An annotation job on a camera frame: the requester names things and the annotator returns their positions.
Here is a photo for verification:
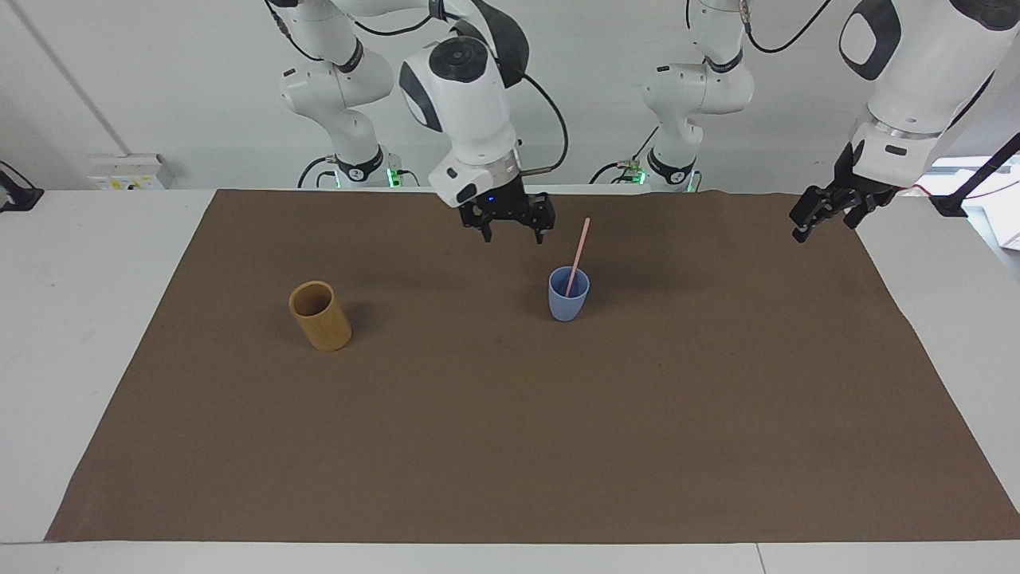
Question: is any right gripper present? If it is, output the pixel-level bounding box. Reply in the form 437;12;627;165
458;177;557;246

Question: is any black cable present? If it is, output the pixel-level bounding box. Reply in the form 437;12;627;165
507;70;570;175
589;125;662;185
741;0;834;55
297;155;339;190

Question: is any red cable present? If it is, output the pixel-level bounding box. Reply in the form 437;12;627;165
913;179;1020;201

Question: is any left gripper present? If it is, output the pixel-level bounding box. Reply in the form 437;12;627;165
789;143;901;244

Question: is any pink chopstick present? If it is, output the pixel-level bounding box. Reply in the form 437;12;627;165
564;217;592;298

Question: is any black stand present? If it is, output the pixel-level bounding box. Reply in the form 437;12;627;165
928;131;1020;218
0;159;45;214

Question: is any bamboo cup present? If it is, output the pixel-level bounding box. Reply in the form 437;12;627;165
288;280;353;353

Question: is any blue cup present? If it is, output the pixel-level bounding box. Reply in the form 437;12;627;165
547;265;592;323

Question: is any white wall socket box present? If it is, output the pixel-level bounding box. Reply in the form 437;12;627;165
87;153;174;191

